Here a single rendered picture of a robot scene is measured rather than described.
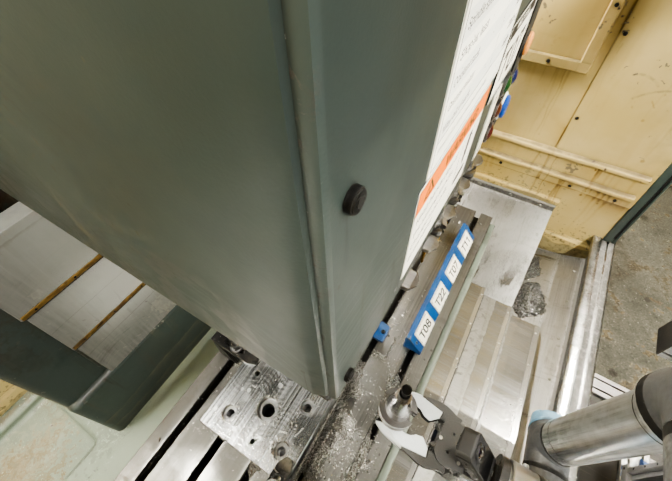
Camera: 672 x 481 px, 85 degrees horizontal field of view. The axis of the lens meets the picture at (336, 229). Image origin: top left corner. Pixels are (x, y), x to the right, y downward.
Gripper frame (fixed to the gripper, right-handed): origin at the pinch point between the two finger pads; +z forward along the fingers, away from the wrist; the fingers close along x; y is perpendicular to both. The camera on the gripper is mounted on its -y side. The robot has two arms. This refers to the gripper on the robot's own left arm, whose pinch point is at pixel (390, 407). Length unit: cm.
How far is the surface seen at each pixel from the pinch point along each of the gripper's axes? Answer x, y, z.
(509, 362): 43, 46, -26
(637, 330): 132, 117, -96
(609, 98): 100, -12, -18
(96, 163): -12, -58, 16
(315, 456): -10.9, 28.1, 10.1
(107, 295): -11, 6, 66
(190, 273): -12, -50, 13
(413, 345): 23.0, 24.9, 1.4
